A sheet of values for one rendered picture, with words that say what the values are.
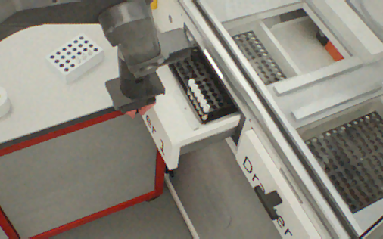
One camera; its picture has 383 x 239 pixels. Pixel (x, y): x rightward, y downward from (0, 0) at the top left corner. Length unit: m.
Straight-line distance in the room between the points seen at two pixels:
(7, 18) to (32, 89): 0.89
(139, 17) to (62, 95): 0.83
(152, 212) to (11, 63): 0.86
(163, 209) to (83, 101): 0.79
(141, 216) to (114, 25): 1.50
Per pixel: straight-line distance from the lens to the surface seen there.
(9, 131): 1.15
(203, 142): 0.98
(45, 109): 1.16
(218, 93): 1.01
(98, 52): 1.21
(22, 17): 0.32
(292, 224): 0.90
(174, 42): 0.81
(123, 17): 0.36
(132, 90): 0.86
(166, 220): 1.82
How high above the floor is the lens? 1.69
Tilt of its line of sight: 55 degrees down
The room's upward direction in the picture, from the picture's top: 10 degrees clockwise
